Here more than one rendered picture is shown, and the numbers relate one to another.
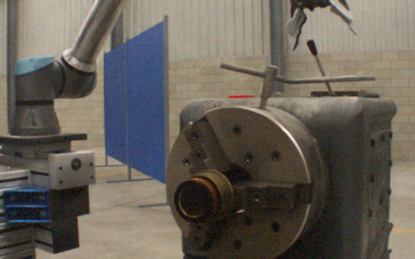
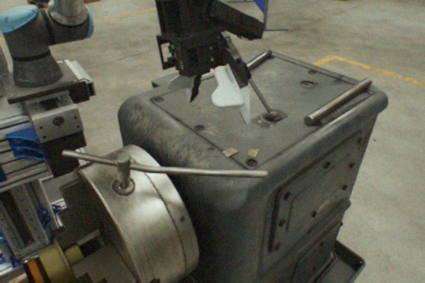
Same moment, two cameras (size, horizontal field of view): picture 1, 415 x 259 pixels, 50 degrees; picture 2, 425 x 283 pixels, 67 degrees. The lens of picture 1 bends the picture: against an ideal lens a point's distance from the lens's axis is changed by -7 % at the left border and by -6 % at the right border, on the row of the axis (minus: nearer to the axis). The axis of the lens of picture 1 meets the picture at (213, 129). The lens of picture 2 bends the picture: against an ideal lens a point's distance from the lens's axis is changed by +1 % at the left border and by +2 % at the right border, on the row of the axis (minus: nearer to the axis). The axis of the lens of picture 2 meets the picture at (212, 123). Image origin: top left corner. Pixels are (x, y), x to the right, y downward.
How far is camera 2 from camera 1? 80 cm
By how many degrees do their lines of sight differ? 36
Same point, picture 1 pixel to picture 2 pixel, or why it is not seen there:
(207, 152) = (66, 223)
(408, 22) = not seen: outside the picture
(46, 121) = (37, 75)
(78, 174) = (62, 127)
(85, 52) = (63, 9)
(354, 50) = not seen: outside the picture
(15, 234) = (26, 160)
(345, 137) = (221, 222)
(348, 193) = (223, 263)
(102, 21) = not seen: outside the picture
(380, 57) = not seen: outside the picture
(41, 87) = (25, 45)
